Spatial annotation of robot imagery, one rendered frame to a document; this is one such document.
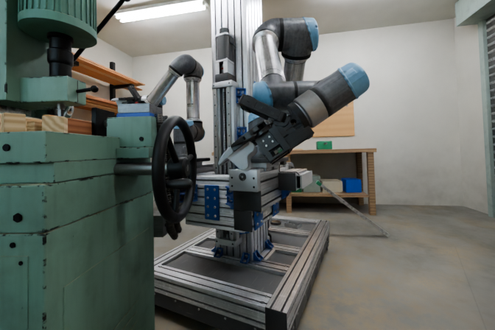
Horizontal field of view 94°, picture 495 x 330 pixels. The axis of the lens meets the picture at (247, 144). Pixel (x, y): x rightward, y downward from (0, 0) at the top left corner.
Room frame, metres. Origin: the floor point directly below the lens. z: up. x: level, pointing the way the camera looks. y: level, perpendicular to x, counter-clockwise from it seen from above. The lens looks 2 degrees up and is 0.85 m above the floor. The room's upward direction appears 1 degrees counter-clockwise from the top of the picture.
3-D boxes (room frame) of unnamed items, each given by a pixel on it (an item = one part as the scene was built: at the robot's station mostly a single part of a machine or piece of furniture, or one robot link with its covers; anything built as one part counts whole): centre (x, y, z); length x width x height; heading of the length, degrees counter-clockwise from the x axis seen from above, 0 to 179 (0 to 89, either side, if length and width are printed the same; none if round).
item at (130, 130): (0.73, 0.33, 0.91); 0.15 x 0.14 x 0.09; 177
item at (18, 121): (0.48, 0.49, 0.92); 0.03 x 0.03 x 0.04; 54
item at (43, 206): (0.66, 0.65, 0.76); 0.57 x 0.45 x 0.09; 87
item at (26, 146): (0.73, 0.42, 0.87); 0.61 x 0.30 x 0.06; 177
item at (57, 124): (0.50, 0.41, 0.92); 0.04 x 0.03 x 0.04; 118
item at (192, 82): (1.51, 0.35, 1.19); 0.15 x 0.12 x 0.55; 168
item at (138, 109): (0.73, 0.33, 0.99); 0.13 x 0.11 x 0.06; 177
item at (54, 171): (0.65, 0.47, 0.82); 0.40 x 0.21 x 0.04; 177
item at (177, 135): (1.38, 0.38, 0.98); 0.13 x 0.12 x 0.14; 168
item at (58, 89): (0.66, 0.55, 1.03); 0.14 x 0.07 x 0.09; 87
